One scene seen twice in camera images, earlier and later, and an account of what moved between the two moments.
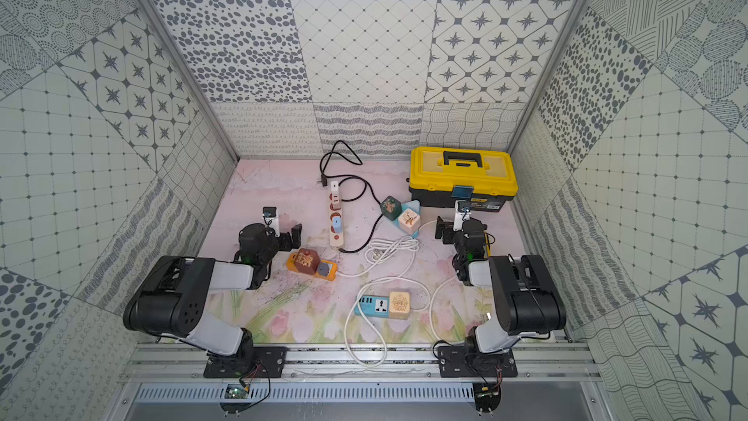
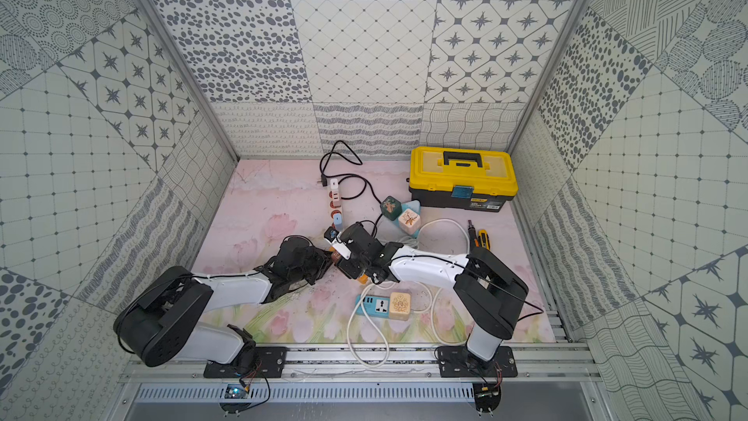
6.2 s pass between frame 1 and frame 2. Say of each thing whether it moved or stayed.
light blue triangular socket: stayed
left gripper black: moved
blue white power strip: stayed
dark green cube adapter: stayed
